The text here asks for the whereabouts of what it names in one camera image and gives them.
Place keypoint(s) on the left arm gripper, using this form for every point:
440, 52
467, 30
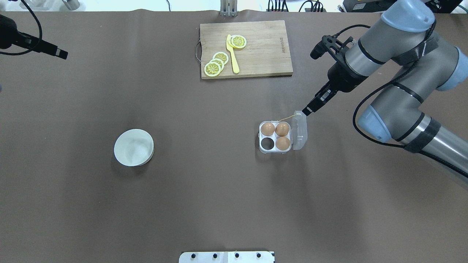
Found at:
10, 34

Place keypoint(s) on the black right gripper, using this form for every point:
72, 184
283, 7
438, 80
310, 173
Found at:
340, 77

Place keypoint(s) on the clear plastic egg box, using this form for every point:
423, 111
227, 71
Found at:
298, 134

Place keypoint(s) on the brown egg from bowl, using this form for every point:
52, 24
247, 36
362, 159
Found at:
283, 143

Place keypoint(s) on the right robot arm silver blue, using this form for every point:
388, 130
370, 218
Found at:
390, 115

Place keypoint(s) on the brown egg in box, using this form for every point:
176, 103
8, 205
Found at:
267, 128
282, 129

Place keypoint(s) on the wooden cutting board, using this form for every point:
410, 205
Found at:
266, 53

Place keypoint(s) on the lemon slice near knife tip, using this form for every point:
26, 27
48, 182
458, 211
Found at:
237, 41

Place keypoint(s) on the lemon slice middle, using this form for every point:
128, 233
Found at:
219, 62

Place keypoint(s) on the lemon slice back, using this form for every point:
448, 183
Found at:
221, 56

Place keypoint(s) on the lemon slice front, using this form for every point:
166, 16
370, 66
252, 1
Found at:
212, 69

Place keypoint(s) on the white round bowl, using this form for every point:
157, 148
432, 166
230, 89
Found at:
134, 147

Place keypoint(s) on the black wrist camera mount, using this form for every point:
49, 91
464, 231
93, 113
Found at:
332, 45

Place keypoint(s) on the aluminium frame post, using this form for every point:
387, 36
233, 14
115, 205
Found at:
228, 8

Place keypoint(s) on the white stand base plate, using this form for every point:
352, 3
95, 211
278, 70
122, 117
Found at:
228, 257

